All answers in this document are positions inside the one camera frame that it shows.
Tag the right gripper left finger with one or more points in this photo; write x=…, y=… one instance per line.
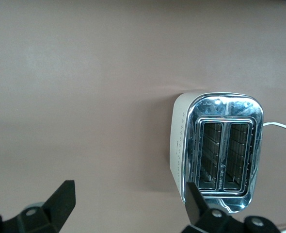
x=36, y=218

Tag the cream and chrome toaster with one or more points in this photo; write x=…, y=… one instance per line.
x=220, y=114

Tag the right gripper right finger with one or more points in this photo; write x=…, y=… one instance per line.
x=215, y=223

